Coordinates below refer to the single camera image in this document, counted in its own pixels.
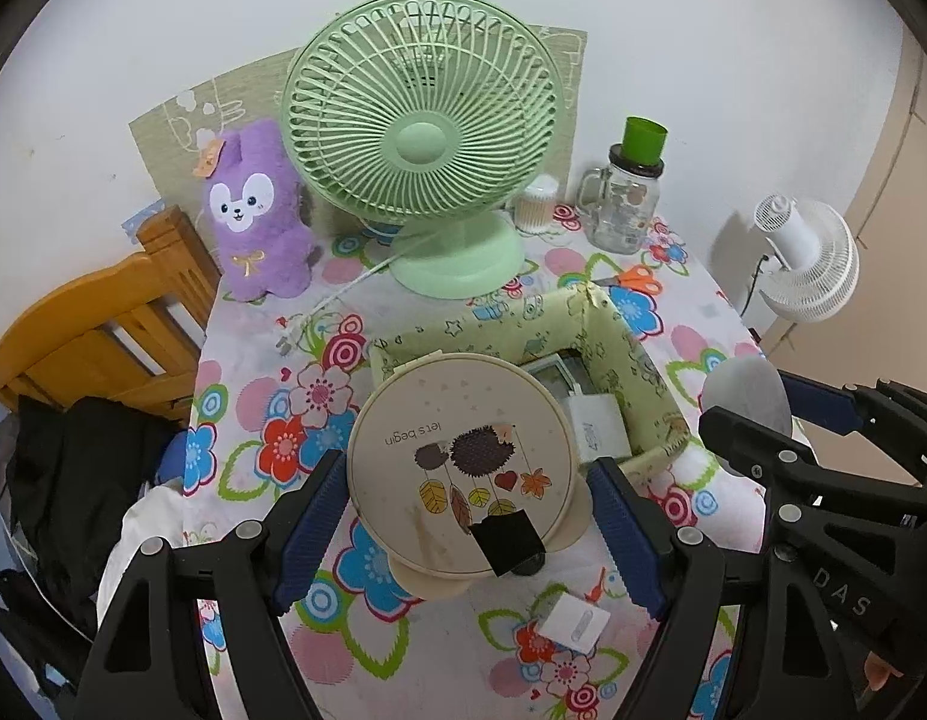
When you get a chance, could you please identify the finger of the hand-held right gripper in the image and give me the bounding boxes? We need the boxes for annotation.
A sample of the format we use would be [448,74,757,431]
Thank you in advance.
[778,371,927,466]
[699,405,820,500]

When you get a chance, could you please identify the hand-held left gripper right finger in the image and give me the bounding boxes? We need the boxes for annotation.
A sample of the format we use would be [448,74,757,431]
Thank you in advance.
[587,457,862,720]

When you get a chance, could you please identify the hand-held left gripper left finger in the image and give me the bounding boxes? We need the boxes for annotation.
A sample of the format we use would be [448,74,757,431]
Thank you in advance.
[73,448,349,720]

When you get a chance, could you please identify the grey round lid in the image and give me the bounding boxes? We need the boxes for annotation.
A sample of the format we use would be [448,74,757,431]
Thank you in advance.
[701,358,796,440]

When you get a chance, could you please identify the round cream hedgehog print mirror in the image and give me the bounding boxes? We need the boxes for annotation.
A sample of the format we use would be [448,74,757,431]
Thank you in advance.
[346,352,592,601]

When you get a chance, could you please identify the yellow printed fabric storage box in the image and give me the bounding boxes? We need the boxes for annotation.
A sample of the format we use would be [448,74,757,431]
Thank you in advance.
[367,283,693,477]

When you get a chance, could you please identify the person's right hand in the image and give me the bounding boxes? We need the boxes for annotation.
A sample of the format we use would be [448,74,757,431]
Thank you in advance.
[866,652,908,691]

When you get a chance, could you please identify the small white packet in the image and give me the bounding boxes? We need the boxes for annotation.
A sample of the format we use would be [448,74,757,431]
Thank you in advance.
[544,592,613,653]

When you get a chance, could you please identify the white charger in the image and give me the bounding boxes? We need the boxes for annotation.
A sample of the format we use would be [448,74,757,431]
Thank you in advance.
[568,390,633,462]

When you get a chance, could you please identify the black tape patch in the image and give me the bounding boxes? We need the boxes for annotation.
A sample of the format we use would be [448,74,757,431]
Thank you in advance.
[469,508,548,578]

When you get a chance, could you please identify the white standing fan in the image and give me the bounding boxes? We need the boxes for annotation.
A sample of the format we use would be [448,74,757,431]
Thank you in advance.
[737,195,860,323]

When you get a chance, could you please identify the floral tablecloth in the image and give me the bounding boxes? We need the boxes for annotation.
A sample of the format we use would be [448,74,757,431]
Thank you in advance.
[174,199,802,720]

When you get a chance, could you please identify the white printed tote bag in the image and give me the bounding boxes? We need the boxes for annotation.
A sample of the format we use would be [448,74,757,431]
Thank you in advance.
[95,484,209,616]

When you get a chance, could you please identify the white remote control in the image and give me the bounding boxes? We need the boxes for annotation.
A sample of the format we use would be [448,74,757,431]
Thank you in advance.
[523,356,584,398]

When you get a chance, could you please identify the black cloth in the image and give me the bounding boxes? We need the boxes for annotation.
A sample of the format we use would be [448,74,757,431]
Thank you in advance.
[5,396,183,563]

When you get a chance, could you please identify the glass mug jar green lid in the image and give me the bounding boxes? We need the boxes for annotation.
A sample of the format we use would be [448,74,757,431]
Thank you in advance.
[577,116,670,252]

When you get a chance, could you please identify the purple plush toy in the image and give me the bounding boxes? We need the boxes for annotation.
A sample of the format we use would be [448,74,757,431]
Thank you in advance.
[193,118,318,302]

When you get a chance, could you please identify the black bag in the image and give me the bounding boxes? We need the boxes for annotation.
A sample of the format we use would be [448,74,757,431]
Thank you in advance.
[0,568,97,695]

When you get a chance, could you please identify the wooden chair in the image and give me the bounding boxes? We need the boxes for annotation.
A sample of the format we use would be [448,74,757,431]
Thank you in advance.
[0,204,220,421]

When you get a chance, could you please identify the cotton swab container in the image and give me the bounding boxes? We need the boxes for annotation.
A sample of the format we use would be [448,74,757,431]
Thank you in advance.
[514,174,560,233]

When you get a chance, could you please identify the blue patterned paper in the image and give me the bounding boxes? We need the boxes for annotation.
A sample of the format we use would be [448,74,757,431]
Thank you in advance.
[122,199,168,237]

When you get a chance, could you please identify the green desk fan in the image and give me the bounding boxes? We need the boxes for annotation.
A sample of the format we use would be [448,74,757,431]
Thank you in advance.
[281,0,562,299]

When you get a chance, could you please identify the white fan power cable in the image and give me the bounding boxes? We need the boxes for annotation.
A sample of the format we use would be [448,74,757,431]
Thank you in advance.
[275,225,434,353]

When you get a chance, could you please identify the orange handled scissors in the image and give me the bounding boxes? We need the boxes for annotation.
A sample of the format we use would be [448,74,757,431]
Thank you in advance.
[590,266,663,295]

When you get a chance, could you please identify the beige wall mat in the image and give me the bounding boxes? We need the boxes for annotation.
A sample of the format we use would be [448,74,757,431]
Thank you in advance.
[129,30,588,203]

